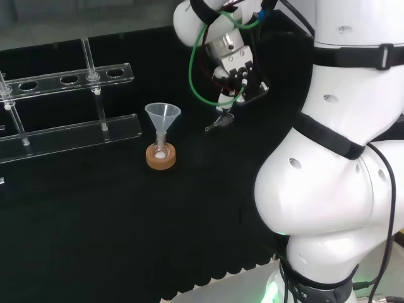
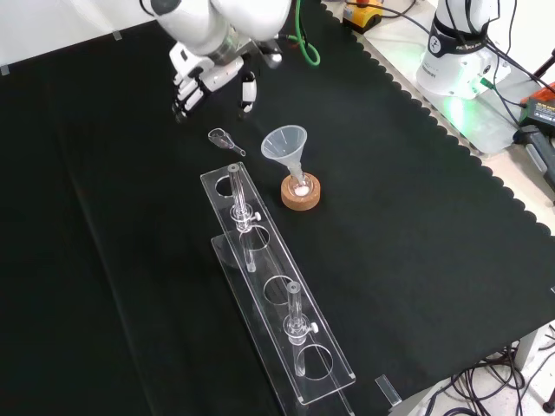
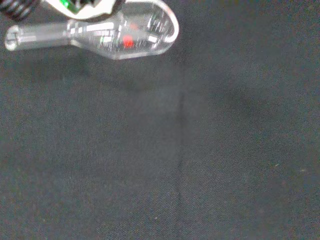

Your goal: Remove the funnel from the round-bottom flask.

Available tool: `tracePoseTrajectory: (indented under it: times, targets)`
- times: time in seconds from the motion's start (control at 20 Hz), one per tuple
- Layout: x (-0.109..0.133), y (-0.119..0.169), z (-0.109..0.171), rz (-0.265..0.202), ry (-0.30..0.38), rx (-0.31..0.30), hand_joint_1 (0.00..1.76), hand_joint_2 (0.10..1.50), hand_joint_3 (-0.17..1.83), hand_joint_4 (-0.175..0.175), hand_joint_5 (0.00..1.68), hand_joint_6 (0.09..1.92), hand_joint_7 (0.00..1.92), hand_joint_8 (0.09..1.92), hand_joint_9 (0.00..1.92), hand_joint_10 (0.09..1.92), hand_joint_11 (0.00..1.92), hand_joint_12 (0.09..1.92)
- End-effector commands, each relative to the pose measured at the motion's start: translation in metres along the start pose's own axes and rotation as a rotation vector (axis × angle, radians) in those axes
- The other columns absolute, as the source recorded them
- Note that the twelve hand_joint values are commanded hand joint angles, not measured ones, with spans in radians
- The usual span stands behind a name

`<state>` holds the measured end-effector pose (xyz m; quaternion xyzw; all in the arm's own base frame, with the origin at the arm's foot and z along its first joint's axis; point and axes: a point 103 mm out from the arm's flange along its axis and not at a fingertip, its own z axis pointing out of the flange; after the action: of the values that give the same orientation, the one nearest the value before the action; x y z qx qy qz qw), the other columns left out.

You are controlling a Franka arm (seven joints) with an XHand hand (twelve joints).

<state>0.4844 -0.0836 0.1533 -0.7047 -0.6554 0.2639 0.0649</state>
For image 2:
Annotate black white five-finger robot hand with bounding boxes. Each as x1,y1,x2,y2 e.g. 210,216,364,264
168,42,258,125

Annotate clear plastic funnel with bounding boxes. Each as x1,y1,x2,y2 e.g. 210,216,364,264
260,125,309,188

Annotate glass weighing funnel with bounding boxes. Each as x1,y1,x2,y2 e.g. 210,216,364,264
207,127,246,158

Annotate glass round-bottom flask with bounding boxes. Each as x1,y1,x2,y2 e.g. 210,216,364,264
287,166,314,197

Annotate clear acrylic funnel stand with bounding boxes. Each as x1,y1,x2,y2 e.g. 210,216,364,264
199,161,357,416

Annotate yellow stop button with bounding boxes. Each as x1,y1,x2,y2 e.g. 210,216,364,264
342,0,382,31

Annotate black cloth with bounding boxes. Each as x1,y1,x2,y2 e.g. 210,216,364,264
0,0,555,416

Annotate black tripod leg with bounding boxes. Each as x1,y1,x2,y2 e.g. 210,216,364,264
532,54,555,94

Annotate black orange power adapter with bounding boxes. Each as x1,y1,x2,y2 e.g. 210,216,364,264
519,88,555,127

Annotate black box device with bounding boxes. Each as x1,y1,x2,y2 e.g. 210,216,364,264
513,124,555,194

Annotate small clear acrylic block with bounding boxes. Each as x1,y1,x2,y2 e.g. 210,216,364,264
374,376,403,407

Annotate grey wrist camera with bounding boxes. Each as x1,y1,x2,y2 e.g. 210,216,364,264
258,39,284,69

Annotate green cable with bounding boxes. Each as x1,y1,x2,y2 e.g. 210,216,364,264
294,0,322,67

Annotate cork ring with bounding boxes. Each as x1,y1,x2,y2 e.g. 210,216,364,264
280,172,323,211

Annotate black cable at arm base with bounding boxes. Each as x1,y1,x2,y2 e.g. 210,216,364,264
466,0,555,125

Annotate black floor cables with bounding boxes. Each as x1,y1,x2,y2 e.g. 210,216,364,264
420,320,555,416

